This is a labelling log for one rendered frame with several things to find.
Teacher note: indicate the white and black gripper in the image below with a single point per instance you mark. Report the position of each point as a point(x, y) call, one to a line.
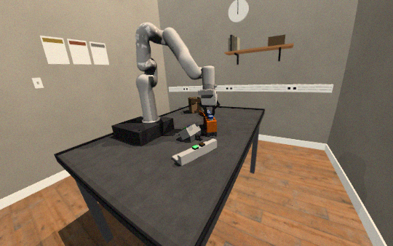
point(209, 100)

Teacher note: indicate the beige tray with round nests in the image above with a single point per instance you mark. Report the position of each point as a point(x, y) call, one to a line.
point(195, 152)

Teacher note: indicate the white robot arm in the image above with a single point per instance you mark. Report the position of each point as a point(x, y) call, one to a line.
point(148, 32)

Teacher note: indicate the open brown cardboard box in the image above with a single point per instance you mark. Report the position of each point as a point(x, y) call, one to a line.
point(193, 103)

